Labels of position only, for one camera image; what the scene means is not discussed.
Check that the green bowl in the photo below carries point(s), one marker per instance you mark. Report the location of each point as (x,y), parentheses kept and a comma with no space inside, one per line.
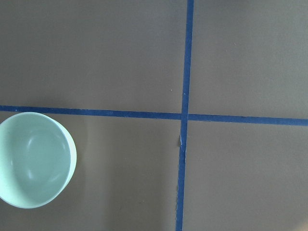
(38,157)

